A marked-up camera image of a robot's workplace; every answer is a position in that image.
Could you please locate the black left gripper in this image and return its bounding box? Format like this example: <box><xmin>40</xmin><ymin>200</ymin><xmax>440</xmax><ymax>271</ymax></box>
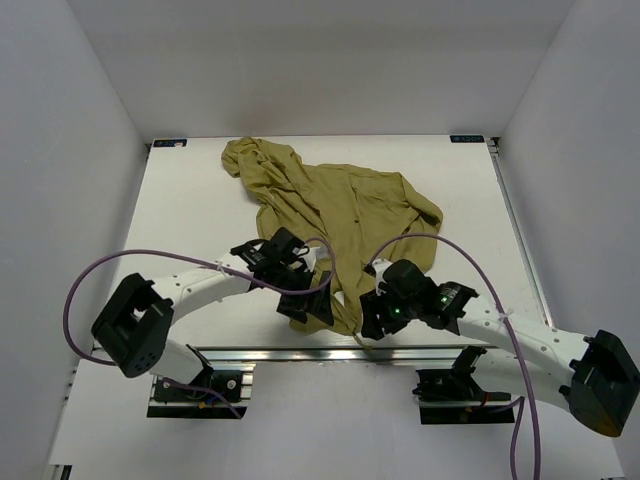
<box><xmin>270</xmin><ymin>263</ymin><xmax>333</xmax><ymax>325</ymax></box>

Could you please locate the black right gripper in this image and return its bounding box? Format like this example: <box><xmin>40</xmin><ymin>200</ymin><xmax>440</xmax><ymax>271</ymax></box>
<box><xmin>359</xmin><ymin>284</ymin><xmax>420</xmax><ymax>340</ymax></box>

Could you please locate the olive green jacket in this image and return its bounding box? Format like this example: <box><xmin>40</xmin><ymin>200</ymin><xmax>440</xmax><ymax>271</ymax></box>
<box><xmin>221</xmin><ymin>137</ymin><xmax>444</xmax><ymax>337</ymax></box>

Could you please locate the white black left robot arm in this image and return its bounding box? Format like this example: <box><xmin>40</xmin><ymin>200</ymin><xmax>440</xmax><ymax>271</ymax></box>
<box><xmin>91</xmin><ymin>227</ymin><xmax>336</xmax><ymax>399</ymax></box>

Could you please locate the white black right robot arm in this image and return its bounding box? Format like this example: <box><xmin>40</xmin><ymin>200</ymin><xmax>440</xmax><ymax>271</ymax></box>
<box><xmin>360</xmin><ymin>259</ymin><xmax>639</xmax><ymax>438</ymax></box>

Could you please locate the blue label right corner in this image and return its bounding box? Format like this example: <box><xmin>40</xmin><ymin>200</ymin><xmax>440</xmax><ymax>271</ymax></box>
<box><xmin>449</xmin><ymin>134</ymin><xmax>485</xmax><ymax>144</ymax></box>

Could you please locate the blue label corner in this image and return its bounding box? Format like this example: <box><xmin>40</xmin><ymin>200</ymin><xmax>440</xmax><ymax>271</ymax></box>
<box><xmin>449</xmin><ymin>134</ymin><xmax>485</xmax><ymax>144</ymax></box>
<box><xmin>152</xmin><ymin>139</ymin><xmax>187</xmax><ymax>148</ymax></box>

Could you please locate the blue label left corner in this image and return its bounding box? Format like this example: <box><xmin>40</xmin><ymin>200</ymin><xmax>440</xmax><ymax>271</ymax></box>
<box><xmin>152</xmin><ymin>139</ymin><xmax>187</xmax><ymax>148</ymax></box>

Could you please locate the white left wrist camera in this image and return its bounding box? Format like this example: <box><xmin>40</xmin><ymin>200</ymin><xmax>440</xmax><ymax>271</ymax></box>
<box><xmin>294</xmin><ymin>245</ymin><xmax>329</xmax><ymax>271</ymax></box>

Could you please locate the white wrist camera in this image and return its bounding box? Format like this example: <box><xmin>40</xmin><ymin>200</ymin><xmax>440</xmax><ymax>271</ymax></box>
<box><xmin>294</xmin><ymin>245</ymin><xmax>329</xmax><ymax>271</ymax></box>
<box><xmin>364</xmin><ymin>258</ymin><xmax>392</xmax><ymax>296</ymax></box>

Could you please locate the aluminium front rail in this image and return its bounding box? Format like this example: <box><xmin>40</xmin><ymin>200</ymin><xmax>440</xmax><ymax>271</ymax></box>
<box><xmin>194</xmin><ymin>343</ymin><xmax>496</xmax><ymax>367</ymax></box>

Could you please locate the aluminium rail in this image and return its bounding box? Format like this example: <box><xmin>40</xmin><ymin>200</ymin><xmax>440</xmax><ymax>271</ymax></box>
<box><xmin>486</xmin><ymin>137</ymin><xmax>555</xmax><ymax>327</ymax></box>
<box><xmin>194</xmin><ymin>343</ymin><xmax>496</xmax><ymax>367</ymax></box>

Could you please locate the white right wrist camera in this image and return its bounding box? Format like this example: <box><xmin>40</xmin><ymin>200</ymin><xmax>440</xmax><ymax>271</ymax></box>
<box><xmin>364</xmin><ymin>258</ymin><xmax>392</xmax><ymax>296</ymax></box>

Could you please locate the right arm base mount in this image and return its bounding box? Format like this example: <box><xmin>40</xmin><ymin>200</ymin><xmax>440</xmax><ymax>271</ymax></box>
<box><xmin>412</xmin><ymin>346</ymin><xmax>515</xmax><ymax>425</ymax></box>

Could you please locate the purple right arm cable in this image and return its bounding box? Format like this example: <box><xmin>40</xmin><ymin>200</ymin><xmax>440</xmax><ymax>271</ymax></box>
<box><xmin>368</xmin><ymin>232</ymin><xmax>541</xmax><ymax>480</ymax></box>

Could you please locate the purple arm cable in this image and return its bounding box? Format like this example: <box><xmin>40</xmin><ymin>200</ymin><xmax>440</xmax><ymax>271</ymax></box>
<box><xmin>368</xmin><ymin>232</ymin><xmax>541</xmax><ymax>480</ymax></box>
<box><xmin>62</xmin><ymin>237</ymin><xmax>335</xmax><ymax>419</ymax></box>

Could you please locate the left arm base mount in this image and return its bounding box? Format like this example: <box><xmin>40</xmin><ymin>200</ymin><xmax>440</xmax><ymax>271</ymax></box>
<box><xmin>146</xmin><ymin>350</ymin><xmax>255</xmax><ymax>420</ymax></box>

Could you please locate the aluminium right side rail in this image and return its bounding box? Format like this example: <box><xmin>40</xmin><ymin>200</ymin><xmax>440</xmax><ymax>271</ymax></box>
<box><xmin>486</xmin><ymin>137</ymin><xmax>555</xmax><ymax>327</ymax></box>

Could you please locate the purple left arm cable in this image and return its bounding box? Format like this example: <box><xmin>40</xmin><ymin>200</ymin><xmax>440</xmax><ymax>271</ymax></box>
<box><xmin>62</xmin><ymin>237</ymin><xmax>335</xmax><ymax>419</ymax></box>

